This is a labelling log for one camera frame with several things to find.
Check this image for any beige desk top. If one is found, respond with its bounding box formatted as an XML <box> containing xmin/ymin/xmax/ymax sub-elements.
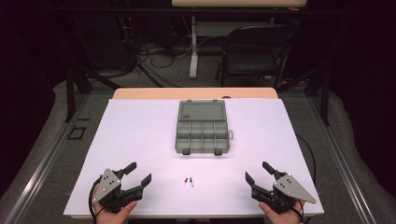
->
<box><xmin>171</xmin><ymin>0</ymin><xmax>308</xmax><ymax>8</ymax></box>

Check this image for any grey clear compartment box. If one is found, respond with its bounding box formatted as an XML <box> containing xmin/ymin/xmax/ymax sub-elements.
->
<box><xmin>175</xmin><ymin>99</ymin><xmax>234</xmax><ymax>156</ymax></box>

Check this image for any person's right hand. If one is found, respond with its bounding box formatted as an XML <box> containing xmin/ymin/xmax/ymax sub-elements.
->
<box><xmin>258</xmin><ymin>200</ymin><xmax>306</xmax><ymax>224</ymax></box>

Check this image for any wooden table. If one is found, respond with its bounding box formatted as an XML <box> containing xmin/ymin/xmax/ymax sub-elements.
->
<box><xmin>111</xmin><ymin>87</ymin><xmax>279</xmax><ymax>101</ymax></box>

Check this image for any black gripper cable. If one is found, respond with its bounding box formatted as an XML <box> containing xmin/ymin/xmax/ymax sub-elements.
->
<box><xmin>88</xmin><ymin>176</ymin><xmax>105</xmax><ymax>224</ymax></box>

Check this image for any black metal stand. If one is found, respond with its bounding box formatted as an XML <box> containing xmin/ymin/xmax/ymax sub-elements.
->
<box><xmin>276</xmin><ymin>66</ymin><xmax>332</xmax><ymax>127</ymax></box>
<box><xmin>64</xmin><ymin>60</ymin><xmax>121</xmax><ymax>123</ymax></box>

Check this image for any black folding chair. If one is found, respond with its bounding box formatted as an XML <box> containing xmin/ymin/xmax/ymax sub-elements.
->
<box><xmin>216</xmin><ymin>24</ymin><xmax>297</xmax><ymax>90</ymax></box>

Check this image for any bundle of black cables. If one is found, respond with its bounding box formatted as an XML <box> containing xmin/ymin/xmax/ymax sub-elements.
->
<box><xmin>118</xmin><ymin>15</ymin><xmax>190</xmax><ymax>89</ymax></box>

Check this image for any black wrist strap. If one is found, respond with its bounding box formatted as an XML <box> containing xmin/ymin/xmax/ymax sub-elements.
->
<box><xmin>290</xmin><ymin>200</ymin><xmax>305</xmax><ymax>224</ymax></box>

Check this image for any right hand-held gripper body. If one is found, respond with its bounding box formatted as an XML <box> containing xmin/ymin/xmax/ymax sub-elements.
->
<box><xmin>251</xmin><ymin>173</ymin><xmax>318</xmax><ymax>215</ymax></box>

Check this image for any metal floor rail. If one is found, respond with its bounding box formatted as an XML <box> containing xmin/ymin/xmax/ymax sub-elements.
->
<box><xmin>307</xmin><ymin>96</ymin><xmax>379</xmax><ymax>224</ymax></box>
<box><xmin>2</xmin><ymin>92</ymin><xmax>92</xmax><ymax>224</ymax></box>

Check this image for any thin black cable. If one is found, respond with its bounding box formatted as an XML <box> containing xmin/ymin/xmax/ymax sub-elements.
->
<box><xmin>294</xmin><ymin>133</ymin><xmax>318</xmax><ymax>187</ymax></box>

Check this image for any white desk leg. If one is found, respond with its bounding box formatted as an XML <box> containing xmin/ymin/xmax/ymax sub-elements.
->
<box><xmin>189</xmin><ymin>15</ymin><xmax>201</xmax><ymax>79</ymax></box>

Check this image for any person's left hand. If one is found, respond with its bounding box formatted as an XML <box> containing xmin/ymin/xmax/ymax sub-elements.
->
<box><xmin>92</xmin><ymin>186</ymin><xmax>138</xmax><ymax>224</ymax></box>

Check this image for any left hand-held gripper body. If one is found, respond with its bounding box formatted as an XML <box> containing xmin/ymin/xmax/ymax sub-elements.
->
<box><xmin>92</xmin><ymin>168</ymin><xmax>144</xmax><ymax>215</ymax></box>

